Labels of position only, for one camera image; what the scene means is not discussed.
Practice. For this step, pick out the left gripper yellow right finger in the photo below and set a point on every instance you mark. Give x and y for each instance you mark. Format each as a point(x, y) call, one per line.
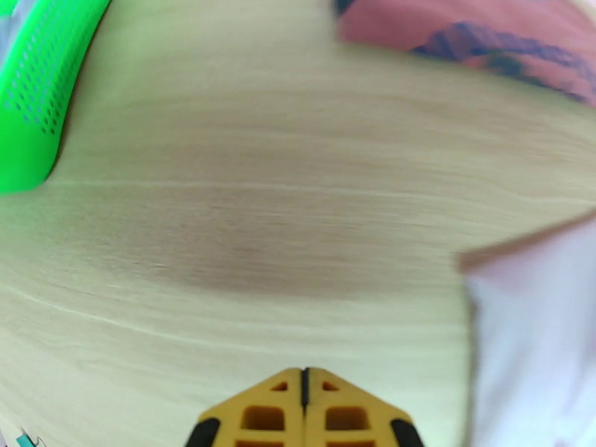
point(354, 413)

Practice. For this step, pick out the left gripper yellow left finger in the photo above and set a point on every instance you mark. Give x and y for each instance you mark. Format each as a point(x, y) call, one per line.
point(260, 413)

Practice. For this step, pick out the pale mauve shirt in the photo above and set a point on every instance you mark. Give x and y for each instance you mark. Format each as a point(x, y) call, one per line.
point(535, 343)

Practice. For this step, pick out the red tank top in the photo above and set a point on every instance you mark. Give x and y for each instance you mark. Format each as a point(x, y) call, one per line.
point(465, 36)

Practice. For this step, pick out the grey blue cloth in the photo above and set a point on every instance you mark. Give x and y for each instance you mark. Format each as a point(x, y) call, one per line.
point(3, 38)

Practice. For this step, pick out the teal binder clip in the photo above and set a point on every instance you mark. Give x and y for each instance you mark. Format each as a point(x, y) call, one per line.
point(25, 440)

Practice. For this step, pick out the green plastic basket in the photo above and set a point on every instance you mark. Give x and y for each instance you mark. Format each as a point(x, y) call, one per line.
point(42, 87)

